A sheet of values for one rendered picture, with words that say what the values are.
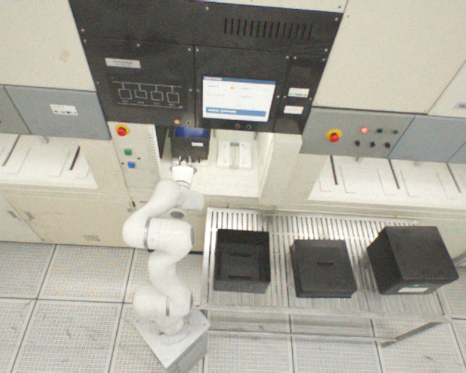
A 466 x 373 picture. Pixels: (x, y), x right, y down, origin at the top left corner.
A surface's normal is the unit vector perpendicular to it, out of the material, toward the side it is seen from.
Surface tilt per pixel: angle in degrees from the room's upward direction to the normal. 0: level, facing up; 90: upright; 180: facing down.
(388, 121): 90
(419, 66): 90
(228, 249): 0
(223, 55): 90
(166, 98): 90
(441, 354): 0
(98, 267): 0
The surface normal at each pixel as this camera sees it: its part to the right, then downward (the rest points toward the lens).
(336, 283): 0.07, -0.58
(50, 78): -0.03, 0.82
